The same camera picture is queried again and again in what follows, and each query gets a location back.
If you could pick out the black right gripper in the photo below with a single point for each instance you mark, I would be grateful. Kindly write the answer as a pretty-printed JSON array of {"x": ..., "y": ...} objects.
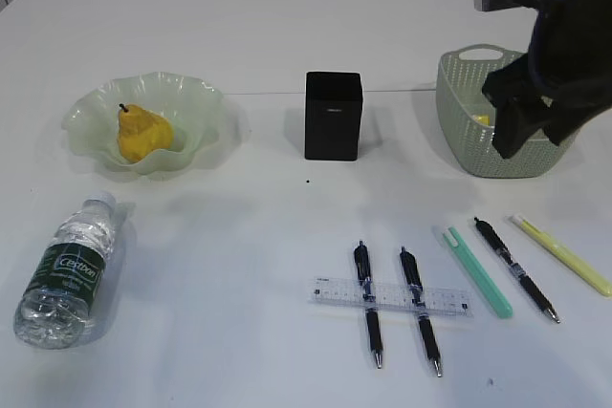
[{"x": 560, "y": 83}]

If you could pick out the black square pen holder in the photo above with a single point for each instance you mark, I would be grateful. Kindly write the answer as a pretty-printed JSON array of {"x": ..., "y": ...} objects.
[{"x": 333, "y": 109}]

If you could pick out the black gel pen middle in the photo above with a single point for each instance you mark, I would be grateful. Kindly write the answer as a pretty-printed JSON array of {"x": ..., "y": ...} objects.
[{"x": 414, "y": 284}]

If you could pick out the black gel pen right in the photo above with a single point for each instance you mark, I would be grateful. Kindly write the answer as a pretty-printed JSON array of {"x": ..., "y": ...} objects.
[{"x": 524, "y": 280}]

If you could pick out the black gel pen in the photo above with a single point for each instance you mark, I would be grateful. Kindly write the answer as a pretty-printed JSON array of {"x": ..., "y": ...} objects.
[
  {"x": 361, "y": 259},
  {"x": 524, "y": 280},
  {"x": 414, "y": 284}
]

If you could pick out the teal green pen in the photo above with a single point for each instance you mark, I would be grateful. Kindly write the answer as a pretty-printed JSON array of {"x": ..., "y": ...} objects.
[{"x": 479, "y": 276}]

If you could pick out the yellow pen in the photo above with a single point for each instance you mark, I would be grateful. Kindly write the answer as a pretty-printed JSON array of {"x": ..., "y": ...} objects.
[{"x": 565, "y": 255}]

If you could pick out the yellow pear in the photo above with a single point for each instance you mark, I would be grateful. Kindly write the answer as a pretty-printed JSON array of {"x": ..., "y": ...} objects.
[{"x": 142, "y": 132}]

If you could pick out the green plastic woven basket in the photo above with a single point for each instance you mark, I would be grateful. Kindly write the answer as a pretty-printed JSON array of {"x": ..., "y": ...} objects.
[{"x": 460, "y": 77}]

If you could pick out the clear water bottle green label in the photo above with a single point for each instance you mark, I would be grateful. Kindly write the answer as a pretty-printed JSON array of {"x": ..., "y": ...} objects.
[{"x": 55, "y": 307}]

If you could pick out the green wavy glass plate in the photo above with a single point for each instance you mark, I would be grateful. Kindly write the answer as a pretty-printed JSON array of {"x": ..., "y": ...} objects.
[{"x": 191, "y": 105}]

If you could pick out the transparent plastic ruler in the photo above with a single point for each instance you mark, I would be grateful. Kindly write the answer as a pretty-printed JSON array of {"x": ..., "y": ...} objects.
[{"x": 389, "y": 297}]

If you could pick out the black gel pen left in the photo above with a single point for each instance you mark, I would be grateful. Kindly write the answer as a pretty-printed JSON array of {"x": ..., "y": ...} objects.
[{"x": 361, "y": 259}]

